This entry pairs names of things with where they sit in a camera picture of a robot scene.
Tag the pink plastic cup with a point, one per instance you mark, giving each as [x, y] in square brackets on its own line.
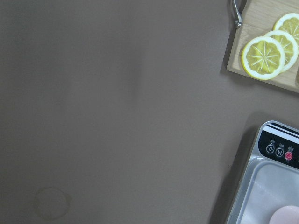
[285, 215]

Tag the digital kitchen scale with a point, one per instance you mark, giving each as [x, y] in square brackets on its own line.
[270, 178]

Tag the lemon slice top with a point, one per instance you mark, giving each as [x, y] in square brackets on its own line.
[263, 58]

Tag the lemon slice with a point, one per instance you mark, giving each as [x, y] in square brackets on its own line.
[290, 24]
[263, 58]
[289, 46]

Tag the bamboo cutting board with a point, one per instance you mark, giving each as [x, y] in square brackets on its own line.
[258, 18]

